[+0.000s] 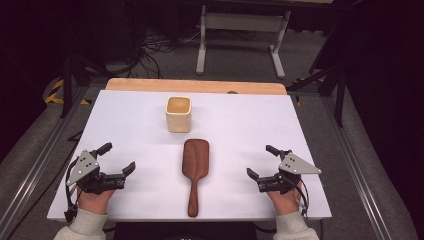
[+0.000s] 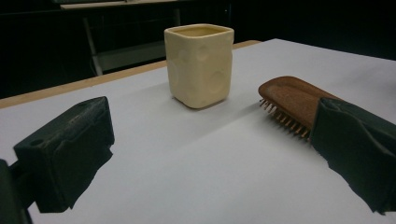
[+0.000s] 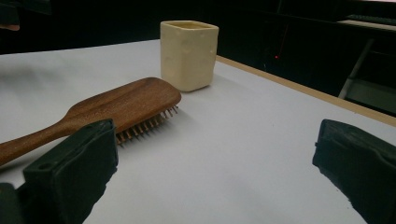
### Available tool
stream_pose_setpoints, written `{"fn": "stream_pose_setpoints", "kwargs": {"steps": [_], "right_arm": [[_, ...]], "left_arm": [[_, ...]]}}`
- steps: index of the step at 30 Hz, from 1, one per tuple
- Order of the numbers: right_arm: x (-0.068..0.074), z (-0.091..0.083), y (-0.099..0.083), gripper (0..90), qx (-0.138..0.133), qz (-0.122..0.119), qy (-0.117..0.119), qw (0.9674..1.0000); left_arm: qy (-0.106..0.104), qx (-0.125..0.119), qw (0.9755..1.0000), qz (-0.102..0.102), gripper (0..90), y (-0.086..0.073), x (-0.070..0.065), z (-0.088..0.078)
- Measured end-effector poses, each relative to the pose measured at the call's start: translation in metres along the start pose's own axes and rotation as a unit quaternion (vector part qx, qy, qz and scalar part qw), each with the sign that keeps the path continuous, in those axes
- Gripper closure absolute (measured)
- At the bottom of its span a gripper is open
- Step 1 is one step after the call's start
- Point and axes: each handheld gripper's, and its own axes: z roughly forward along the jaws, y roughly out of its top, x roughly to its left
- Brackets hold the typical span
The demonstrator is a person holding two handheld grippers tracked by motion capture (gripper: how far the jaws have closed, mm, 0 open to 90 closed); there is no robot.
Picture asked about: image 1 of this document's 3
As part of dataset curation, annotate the person's right hand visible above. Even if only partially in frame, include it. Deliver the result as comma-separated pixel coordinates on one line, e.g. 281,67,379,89
266,179,304,216

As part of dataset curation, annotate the aluminium rail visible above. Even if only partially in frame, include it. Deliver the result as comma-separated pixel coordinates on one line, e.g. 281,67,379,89
320,96,394,240
0,85,88,231

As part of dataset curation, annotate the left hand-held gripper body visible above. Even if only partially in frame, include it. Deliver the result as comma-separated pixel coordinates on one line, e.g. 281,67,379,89
65,149,127,196

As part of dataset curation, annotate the white board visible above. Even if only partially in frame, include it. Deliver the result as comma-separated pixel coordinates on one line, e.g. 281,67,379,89
46,89,333,222

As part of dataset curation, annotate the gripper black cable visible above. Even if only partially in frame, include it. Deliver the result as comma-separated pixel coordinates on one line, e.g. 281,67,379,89
288,177,311,220
63,157,84,224

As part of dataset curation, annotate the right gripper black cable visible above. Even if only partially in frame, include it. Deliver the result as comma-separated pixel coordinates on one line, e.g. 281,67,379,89
288,177,311,220

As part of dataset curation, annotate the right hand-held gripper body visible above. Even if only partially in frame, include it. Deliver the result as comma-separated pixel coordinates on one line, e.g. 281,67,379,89
257,149,323,196

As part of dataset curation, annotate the black stand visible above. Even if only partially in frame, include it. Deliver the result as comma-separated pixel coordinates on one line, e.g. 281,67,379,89
59,49,111,119
286,63,348,128

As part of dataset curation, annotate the person's left hand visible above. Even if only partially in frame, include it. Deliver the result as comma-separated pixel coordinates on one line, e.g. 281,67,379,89
76,186,116,216

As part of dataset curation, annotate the brown wooden spatula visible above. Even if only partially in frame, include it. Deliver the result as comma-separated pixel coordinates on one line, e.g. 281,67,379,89
181,138,211,218

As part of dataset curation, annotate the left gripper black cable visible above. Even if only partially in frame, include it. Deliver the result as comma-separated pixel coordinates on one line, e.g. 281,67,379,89
63,157,84,224

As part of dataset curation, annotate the wooden table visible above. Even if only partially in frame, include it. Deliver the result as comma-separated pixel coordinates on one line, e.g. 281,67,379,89
105,77,288,96

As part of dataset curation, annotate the square wooden cup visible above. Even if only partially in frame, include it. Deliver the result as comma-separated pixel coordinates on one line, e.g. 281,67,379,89
165,95,193,134

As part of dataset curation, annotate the bundle of black floor cables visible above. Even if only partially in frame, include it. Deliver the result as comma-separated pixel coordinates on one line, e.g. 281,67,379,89
109,29,201,80

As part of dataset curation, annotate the white metal table frame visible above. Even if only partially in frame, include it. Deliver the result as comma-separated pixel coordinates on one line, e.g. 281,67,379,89
195,3,292,80

